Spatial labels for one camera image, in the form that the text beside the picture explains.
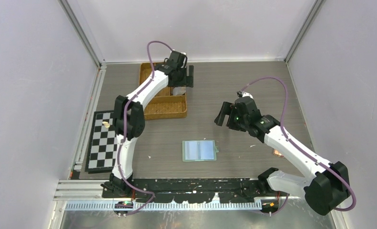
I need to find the woven wicker divided tray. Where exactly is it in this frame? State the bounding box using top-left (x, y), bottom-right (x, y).
top-left (137, 62), bottom-right (187, 121)

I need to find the green card holder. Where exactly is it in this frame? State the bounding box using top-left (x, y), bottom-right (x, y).
top-left (182, 139), bottom-right (219, 162)

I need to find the stack of cards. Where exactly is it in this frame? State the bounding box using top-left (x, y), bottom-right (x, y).
top-left (172, 87), bottom-right (186, 96)

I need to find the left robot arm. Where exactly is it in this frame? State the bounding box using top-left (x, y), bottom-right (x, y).
top-left (103, 50), bottom-right (194, 198)

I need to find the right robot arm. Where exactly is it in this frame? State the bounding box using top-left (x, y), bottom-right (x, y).
top-left (214, 96), bottom-right (352, 216)

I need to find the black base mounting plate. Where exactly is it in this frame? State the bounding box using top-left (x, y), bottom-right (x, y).
top-left (102, 178), bottom-right (290, 205)

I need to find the cream chess piece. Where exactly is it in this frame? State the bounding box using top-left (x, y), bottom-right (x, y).
top-left (102, 122), bottom-right (111, 128)

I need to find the black white chessboard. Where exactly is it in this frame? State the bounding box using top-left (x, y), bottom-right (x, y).
top-left (84, 110), bottom-right (117, 173)

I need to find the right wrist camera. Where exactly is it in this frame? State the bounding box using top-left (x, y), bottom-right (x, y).
top-left (236, 91), bottom-right (253, 99)

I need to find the aluminium front rail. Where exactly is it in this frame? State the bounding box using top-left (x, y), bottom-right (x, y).
top-left (53, 177), bottom-right (340, 201)

